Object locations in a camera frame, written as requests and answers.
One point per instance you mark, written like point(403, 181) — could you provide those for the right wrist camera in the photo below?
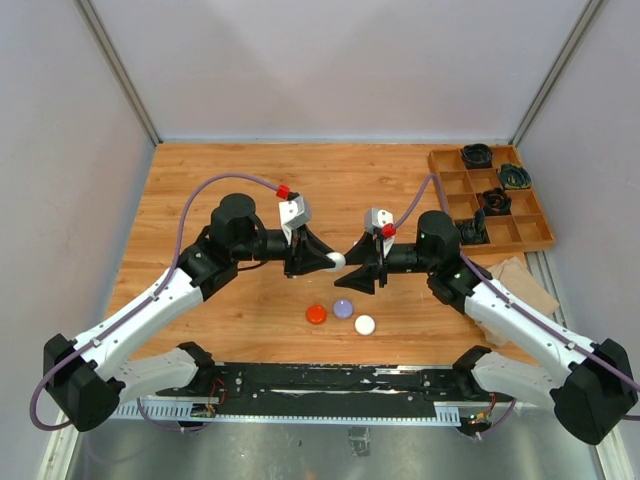
point(380, 225)

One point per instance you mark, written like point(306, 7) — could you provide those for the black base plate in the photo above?
point(332, 391)

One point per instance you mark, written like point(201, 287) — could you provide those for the dark green rolled sock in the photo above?
point(514, 177)

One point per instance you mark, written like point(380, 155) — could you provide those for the dark blue rolled sock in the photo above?
point(473, 231)

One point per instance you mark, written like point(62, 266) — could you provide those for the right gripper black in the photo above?
point(366, 251)

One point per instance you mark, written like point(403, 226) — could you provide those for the purple earbud charging case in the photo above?
point(343, 309)

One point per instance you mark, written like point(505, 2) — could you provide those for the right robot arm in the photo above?
point(587, 385)

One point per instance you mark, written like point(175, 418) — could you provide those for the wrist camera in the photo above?
point(380, 225)
point(294, 211)

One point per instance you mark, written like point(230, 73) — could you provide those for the black orange rolled sock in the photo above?
point(495, 202)

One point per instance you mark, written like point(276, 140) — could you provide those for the wooden compartment tray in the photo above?
point(525, 230)

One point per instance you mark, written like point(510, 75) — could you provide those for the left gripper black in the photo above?
point(306, 253)

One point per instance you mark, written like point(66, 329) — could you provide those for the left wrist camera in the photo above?
point(294, 211)

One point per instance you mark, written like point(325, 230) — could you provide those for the orange earbud charging case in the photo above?
point(316, 314)

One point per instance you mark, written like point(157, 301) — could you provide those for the beige cloth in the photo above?
point(515, 276)

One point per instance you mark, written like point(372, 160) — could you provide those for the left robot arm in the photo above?
point(89, 376)

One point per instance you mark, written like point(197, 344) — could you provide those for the white earbud charging case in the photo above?
point(364, 325)

